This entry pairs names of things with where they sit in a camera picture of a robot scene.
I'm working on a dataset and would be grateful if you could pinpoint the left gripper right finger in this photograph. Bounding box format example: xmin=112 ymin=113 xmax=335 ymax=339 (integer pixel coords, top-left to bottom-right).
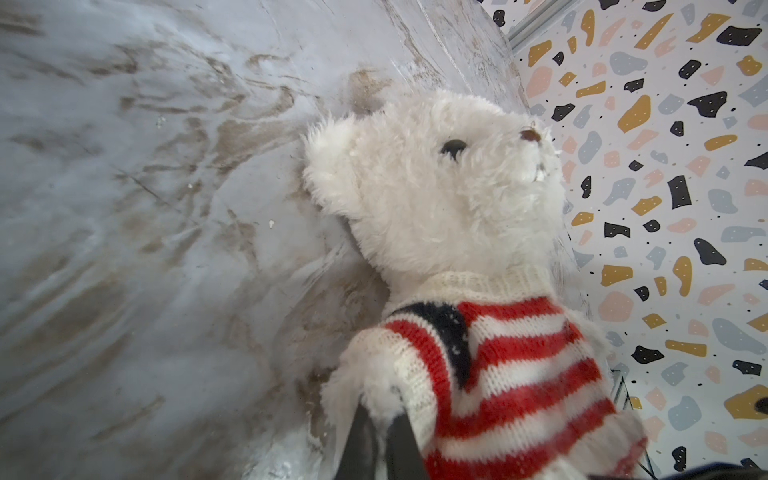
xmin=385 ymin=412 xmax=429 ymax=480

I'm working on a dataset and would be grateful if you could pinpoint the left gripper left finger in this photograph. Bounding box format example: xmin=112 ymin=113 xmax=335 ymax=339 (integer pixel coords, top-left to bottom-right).
xmin=334 ymin=403 xmax=379 ymax=480

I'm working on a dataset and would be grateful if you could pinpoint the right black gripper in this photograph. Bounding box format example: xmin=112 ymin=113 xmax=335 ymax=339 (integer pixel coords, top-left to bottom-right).
xmin=590 ymin=462 xmax=767 ymax=480

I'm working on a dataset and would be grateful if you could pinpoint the white teddy bear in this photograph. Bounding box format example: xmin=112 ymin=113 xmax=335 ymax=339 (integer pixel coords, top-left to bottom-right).
xmin=303 ymin=91 xmax=612 ymax=479

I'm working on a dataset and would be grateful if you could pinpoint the red white striped sweater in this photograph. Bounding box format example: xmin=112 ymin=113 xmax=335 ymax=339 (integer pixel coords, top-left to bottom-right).
xmin=347 ymin=263 xmax=649 ymax=480

